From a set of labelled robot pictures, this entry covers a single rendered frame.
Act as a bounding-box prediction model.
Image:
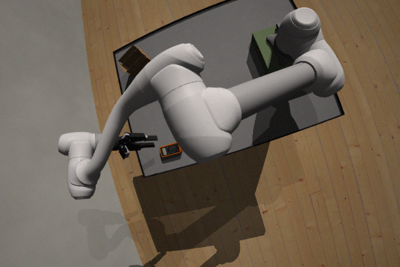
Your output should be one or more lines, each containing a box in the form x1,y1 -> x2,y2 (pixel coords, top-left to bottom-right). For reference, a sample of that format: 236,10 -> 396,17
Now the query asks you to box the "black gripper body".
112,136 -> 130,151

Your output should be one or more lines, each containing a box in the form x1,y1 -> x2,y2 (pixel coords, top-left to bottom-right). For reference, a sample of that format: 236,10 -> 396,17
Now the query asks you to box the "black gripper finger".
126,142 -> 155,151
122,132 -> 158,145

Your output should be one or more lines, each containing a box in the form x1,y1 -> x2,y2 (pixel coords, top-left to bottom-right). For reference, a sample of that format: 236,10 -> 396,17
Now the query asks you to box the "orange digital multimeter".
159,143 -> 182,157

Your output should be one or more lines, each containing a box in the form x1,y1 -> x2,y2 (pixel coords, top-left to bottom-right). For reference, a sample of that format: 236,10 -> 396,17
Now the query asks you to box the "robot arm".
58,8 -> 345,199

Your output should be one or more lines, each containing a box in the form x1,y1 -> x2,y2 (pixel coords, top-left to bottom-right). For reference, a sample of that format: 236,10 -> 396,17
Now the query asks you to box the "brown cardboard box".
118,45 -> 151,77

